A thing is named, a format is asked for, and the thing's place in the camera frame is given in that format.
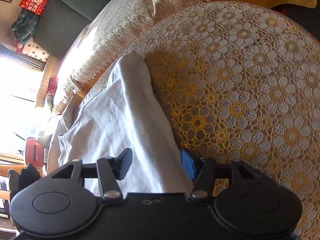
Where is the white printed sweatshirt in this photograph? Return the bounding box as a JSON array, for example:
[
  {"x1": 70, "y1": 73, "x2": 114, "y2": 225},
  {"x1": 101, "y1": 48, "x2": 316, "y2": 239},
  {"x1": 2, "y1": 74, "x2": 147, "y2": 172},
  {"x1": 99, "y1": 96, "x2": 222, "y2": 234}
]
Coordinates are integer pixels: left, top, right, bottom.
[{"x1": 47, "y1": 51, "x2": 193, "y2": 194}]

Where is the dark folded clothes pile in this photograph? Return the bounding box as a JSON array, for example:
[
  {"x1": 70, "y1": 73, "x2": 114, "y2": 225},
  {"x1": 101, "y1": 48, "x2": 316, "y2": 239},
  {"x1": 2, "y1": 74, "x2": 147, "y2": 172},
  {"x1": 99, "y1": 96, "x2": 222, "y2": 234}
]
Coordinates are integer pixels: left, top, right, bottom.
[{"x1": 8, "y1": 163, "x2": 41, "y2": 201}]

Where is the orange tissue box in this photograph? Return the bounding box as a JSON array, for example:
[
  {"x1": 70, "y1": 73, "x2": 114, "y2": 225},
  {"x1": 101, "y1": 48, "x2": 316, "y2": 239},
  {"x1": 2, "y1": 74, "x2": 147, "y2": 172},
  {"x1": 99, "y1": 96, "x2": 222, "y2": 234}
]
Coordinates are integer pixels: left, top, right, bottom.
[{"x1": 25, "y1": 137, "x2": 44, "y2": 168}]

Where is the round table lace cloth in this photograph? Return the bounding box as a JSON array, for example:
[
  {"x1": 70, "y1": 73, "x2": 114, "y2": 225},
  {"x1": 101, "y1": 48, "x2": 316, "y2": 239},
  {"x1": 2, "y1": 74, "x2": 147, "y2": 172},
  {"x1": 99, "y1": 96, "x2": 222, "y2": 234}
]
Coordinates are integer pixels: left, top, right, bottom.
[{"x1": 129, "y1": 2, "x2": 319, "y2": 239}]

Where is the red booklet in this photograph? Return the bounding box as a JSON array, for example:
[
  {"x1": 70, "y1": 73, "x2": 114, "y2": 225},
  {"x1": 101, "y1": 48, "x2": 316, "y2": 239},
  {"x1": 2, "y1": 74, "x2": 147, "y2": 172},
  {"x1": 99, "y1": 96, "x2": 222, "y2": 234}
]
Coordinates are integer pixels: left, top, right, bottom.
[{"x1": 46, "y1": 76, "x2": 58, "y2": 95}]

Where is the white bear pattern pillow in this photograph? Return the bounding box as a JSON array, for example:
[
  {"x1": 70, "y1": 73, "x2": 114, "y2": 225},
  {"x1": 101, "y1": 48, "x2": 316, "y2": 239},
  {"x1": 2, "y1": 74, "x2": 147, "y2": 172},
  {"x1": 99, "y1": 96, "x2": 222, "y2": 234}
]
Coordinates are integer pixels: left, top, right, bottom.
[{"x1": 22, "y1": 38, "x2": 49, "y2": 63}]

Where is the green sofa with lace cover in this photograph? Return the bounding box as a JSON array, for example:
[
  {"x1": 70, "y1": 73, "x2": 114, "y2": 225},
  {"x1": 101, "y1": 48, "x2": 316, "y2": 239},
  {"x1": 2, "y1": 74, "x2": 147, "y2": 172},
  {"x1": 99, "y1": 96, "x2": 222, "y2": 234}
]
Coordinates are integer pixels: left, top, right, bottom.
[{"x1": 34, "y1": 0, "x2": 319, "y2": 114}]

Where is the green plaid blanket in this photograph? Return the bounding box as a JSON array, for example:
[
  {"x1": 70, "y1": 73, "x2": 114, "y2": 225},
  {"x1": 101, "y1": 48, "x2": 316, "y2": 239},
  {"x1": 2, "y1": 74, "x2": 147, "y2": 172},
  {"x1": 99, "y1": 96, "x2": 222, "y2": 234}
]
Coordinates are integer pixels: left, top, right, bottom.
[{"x1": 11, "y1": 8, "x2": 41, "y2": 45}]

